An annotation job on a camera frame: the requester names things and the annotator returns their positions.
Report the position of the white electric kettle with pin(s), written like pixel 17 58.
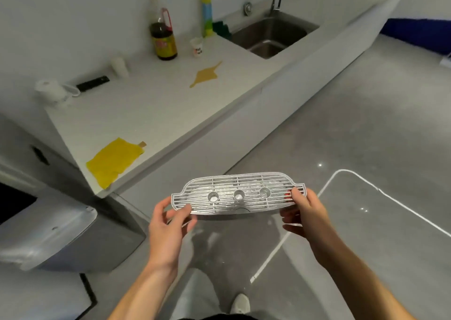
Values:
pixel 53 90

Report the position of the white and grey water dispenser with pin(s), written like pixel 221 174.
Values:
pixel 53 231

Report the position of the green sponge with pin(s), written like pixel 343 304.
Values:
pixel 222 29

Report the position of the person's right thumb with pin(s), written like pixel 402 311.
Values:
pixel 298 196

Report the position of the person's white shoe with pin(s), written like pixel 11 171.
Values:
pixel 240 304

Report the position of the person's left hand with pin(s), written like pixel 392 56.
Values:
pixel 164 238

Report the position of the black remote control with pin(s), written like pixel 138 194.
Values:
pixel 93 83

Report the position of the silver slotted drip tray grate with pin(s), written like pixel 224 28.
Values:
pixel 239 193

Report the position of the person's right forearm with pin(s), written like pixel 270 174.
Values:
pixel 356 281

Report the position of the blue furniture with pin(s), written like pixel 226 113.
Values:
pixel 419 34

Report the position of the person's left forearm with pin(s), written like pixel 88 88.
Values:
pixel 146 295

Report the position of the person's right middle finger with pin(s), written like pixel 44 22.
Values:
pixel 293 230

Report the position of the white plastic cup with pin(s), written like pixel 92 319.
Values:
pixel 119 67

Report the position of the round silver wall fixture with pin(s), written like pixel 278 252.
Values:
pixel 248 8

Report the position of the person's left thumb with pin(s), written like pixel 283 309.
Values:
pixel 162 207

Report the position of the person's left middle finger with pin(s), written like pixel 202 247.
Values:
pixel 189 226

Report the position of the person's grey trouser leg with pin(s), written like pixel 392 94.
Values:
pixel 197 298

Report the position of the small yellow cloth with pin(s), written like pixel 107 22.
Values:
pixel 205 75

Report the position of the person's right hand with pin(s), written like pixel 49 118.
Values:
pixel 315 221

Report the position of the stainless steel sink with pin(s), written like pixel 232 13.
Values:
pixel 271 36

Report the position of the yellow and blue detergent bottle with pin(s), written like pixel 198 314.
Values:
pixel 207 13

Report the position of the large yellow cloth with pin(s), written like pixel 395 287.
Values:
pixel 111 161

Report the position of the small white paper cup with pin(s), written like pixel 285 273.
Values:
pixel 196 47

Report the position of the white kitchen counter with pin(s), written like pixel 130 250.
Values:
pixel 158 108

